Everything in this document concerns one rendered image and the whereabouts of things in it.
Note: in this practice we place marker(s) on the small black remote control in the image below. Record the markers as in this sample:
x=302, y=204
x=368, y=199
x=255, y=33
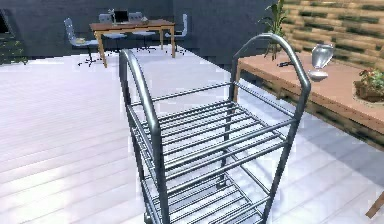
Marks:
x=285, y=63

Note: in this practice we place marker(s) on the blue office chair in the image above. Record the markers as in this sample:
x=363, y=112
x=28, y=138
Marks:
x=111, y=35
x=78, y=40
x=141, y=33
x=181, y=30

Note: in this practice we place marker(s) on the dark green bushy plant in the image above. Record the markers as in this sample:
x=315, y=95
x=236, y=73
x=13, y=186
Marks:
x=11, y=50

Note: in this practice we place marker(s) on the long wooden side table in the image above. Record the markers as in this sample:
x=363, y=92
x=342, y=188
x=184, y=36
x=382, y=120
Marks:
x=336, y=90

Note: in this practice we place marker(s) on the wooden desk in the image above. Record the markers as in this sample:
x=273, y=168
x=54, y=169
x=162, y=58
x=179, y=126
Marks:
x=133, y=27

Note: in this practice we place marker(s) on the flowering plant in brown pot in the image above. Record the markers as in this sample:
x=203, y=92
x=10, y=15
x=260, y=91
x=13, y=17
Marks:
x=372, y=85

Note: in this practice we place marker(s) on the black laptop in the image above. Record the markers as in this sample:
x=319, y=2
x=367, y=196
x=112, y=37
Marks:
x=120, y=16

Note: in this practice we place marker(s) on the tall green house plant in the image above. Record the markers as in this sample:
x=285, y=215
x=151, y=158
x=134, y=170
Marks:
x=276, y=20

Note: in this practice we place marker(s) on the small white desk ornament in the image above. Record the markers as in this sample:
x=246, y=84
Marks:
x=112, y=15

